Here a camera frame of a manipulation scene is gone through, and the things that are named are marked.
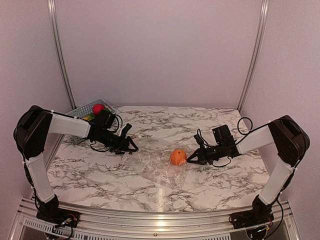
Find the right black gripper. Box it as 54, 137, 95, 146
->
187, 143, 225, 165

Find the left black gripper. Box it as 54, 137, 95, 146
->
95, 128, 139, 155

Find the fake orange fruit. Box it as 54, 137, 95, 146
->
170, 149, 187, 166

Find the clear zip top bag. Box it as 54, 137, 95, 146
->
121, 137, 193, 189

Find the fake red food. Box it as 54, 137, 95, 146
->
92, 104, 105, 115

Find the fake green lettuce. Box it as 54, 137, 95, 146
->
87, 113, 100, 124

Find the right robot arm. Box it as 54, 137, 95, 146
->
186, 114, 311, 224

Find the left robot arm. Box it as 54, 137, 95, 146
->
13, 105, 139, 223

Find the blue plastic basket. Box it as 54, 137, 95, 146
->
67, 99, 120, 133

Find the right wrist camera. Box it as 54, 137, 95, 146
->
193, 128, 205, 146

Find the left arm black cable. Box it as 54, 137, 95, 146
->
89, 113, 124, 153

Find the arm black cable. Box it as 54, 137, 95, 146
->
212, 116, 254, 168
89, 113, 124, 153

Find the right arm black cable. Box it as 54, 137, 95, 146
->
212, 116, 254, 168

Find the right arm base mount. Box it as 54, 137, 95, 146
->
228, 210, 274, 229

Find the right aluminium corner post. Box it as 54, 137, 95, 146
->
237, 0, 270, 113

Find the aluminium corner post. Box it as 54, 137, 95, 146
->
47, 0, 76, 110
237, 0, 270, 113

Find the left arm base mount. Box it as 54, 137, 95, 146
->
36, 208, 80, 228

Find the aluminium front frame rail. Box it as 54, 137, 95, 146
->
9, 197, 301, 240

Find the left aluminium corner post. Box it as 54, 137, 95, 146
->
47, 0, 76, 110

